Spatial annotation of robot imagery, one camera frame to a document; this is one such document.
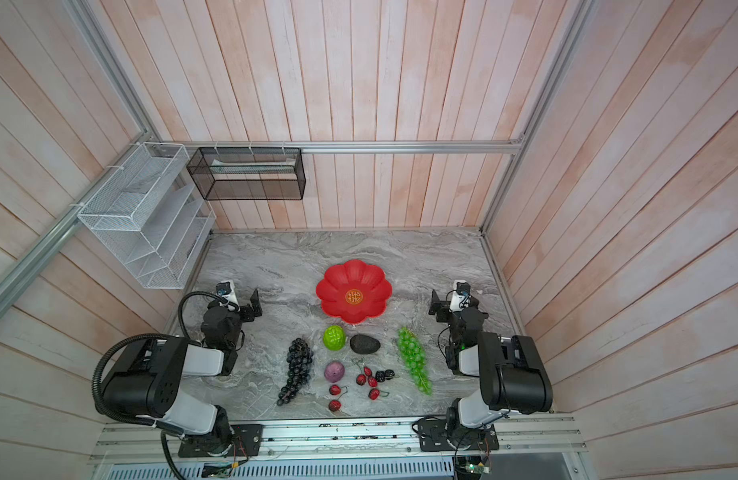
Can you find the green grape bunch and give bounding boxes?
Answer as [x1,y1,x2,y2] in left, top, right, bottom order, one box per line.
[397,327,432,395]

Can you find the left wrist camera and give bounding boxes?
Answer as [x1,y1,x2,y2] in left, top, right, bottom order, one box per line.
[215,280,238,304]

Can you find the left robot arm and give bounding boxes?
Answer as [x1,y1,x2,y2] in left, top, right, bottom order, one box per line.
[91,282,263,458]

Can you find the red flower-shaped fruit bowl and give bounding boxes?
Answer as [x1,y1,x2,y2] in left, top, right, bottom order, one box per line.
[316,259,393,325]

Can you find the black wire mesh basket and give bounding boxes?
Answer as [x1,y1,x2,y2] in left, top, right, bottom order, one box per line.
[187,146,307,201]

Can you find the purple fig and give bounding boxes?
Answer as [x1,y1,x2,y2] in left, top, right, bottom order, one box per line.
[324,361,346,383]

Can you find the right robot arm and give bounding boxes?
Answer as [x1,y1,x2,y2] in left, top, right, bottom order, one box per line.
[428,282,553,448]

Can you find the white wire mesh shelf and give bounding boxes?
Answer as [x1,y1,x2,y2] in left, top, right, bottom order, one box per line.
[79,143,216,290]

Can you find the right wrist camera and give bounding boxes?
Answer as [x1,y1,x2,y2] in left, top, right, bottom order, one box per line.
[449,280,471,312]

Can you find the dark avocado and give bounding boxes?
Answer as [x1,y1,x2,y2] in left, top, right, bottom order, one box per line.
[349,334,382,355]

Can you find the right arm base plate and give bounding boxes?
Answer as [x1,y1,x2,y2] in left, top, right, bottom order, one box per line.
[411,416,500,452]

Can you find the aluminium mounting rail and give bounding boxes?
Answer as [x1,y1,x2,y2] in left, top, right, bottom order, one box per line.
[89,414,588,464]

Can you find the black grape bunch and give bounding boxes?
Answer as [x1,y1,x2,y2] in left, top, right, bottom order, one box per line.
[277,338,315,406]

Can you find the aluminium frame bar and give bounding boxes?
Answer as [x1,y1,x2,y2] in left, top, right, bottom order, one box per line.
[156,140,523,154]

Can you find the green custard apple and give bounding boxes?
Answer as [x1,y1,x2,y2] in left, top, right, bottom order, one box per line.
[323,325,347,351]

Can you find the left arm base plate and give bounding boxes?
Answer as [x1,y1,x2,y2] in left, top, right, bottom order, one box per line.
[178,423,264,458]

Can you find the red cherry cluster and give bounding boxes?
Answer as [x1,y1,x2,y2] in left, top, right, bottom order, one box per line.
[353,360,389,401]

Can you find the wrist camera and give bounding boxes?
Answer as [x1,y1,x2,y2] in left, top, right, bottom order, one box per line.
[449,280,471,312]
[215,280,238,304]

